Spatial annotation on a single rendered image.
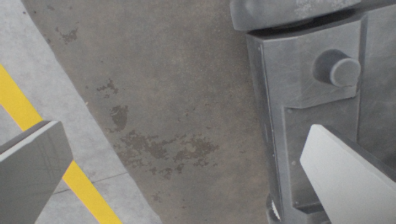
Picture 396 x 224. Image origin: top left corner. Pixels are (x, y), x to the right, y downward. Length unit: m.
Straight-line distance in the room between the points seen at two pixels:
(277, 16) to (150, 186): 0.59
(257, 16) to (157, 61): 0.26
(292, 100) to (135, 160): 0.47
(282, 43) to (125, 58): 0.35
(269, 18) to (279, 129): 0.18
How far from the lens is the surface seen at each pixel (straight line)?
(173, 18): 0.49
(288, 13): 0.33
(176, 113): 0.55
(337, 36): 0.34
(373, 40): 0.42
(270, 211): 0.66
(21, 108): 0.72
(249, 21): 0.35
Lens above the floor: 0.50
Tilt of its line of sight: 64 degrees down
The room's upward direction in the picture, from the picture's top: 178 degrees clockwise
